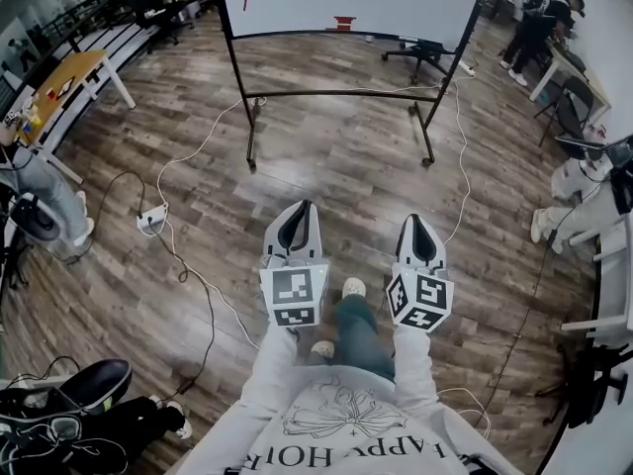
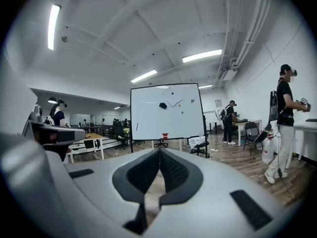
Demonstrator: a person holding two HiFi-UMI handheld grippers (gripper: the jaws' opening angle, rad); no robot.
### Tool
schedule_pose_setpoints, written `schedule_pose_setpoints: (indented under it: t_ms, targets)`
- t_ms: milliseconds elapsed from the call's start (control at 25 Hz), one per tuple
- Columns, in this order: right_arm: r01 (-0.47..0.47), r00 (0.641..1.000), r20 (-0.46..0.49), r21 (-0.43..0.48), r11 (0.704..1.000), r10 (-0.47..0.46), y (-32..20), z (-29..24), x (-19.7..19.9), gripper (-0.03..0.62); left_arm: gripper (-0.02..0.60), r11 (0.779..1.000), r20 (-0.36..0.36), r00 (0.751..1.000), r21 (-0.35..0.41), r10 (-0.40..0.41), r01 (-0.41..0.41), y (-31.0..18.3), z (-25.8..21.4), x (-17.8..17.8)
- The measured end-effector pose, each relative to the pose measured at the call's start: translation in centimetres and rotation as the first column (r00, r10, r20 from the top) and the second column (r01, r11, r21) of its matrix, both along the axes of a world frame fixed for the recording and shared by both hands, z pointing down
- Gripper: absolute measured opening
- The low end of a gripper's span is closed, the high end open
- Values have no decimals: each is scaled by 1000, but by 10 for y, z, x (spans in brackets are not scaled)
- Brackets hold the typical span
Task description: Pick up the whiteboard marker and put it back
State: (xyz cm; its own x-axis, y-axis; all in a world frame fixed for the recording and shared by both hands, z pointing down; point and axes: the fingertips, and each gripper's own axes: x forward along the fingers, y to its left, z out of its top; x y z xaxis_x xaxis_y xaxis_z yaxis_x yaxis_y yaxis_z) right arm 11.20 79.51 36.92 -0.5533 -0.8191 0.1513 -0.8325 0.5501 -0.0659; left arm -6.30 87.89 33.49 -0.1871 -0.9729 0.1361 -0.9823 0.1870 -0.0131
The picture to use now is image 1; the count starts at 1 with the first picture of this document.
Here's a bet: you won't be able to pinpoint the white floor power strip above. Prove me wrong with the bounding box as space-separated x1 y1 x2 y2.
136 204 170 238

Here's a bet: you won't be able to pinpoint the white desk frame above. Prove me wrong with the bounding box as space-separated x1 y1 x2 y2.
561 215 633 350

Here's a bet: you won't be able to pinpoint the person's left forearm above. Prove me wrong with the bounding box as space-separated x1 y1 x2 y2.
231 322 303 415

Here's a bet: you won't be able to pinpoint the white printed sweatshirt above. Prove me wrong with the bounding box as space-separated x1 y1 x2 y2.
175 322 525 475

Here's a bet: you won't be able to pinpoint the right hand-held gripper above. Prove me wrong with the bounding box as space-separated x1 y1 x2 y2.
385 214 455 334

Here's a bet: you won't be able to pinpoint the long white cable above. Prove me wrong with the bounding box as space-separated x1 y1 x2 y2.
155 95 268 208
442 74 474 246

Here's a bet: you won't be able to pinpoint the wooden table white legs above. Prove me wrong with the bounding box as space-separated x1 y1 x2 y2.
12 49 137 185
528 37 614 128

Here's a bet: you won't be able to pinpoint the person's right leg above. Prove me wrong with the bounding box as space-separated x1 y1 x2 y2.
330 294 397 383

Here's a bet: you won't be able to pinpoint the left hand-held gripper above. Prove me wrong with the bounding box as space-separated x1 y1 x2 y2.
259 199 331 329

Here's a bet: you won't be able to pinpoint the person's right white shoe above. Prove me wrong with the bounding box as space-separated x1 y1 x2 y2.
341 277 368 300

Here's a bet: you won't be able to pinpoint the coiled white cable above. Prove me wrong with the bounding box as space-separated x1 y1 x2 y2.
437 387 492 440

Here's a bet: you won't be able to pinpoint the black folding chair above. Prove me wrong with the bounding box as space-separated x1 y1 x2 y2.
533 74 597 147

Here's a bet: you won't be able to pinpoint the black office chair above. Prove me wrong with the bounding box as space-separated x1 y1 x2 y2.
381 37 459 86
123 0 195 51

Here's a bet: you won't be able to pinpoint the person's right forearm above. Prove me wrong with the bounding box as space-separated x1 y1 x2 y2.
393 324 441 405

